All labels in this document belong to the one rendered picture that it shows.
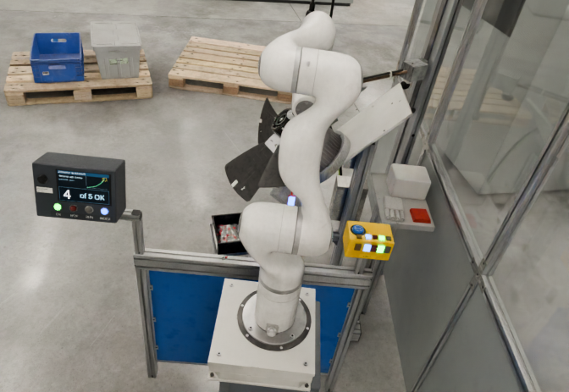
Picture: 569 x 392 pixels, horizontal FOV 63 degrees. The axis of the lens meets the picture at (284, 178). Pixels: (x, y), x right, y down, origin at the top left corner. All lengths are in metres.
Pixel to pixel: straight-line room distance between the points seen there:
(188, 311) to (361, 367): 1.02
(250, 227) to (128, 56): 3.52
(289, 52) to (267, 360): 0.82
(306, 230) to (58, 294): 2.01
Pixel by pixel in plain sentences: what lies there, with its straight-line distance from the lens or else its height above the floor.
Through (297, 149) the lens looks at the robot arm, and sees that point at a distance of 1.04.
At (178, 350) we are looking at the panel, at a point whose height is 0.23.
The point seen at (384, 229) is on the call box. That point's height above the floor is 1.07.
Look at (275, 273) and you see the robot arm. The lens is 1.21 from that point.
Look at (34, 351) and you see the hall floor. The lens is 2.73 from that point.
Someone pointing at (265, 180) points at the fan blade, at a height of 1.14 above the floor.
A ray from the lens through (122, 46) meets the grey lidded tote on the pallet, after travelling 4.45.
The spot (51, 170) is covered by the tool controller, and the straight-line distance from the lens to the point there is 1.64.
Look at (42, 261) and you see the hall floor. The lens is 3.10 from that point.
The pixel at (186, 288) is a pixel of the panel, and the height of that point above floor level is 0.67.
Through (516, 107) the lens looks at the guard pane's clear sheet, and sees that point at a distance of 1.77.
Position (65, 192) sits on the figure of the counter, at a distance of 1.65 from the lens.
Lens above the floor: 2.19
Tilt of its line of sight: 37 degrees down
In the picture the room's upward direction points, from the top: 8 degrees clockwise
